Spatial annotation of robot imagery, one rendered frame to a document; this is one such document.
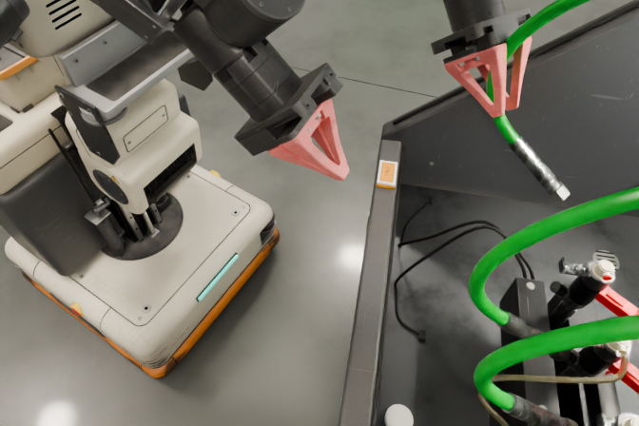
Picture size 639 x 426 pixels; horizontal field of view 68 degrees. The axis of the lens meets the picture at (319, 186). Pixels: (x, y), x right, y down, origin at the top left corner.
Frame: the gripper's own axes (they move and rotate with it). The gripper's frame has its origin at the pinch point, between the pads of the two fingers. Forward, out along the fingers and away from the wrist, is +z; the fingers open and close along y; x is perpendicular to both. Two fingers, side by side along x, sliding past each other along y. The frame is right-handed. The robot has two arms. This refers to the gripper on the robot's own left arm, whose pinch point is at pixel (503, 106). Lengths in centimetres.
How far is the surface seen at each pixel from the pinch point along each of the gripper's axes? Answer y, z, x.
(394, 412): -14.5, 36.5, 20.2
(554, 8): -2.0, -7.8, -9.1
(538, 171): 3.5, 9.1, 0.3
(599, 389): -2.3, 34.0, -3.0
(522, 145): 2.4, 5.5, 0.7
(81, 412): -46, 54, 135
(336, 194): 66, 27, 127
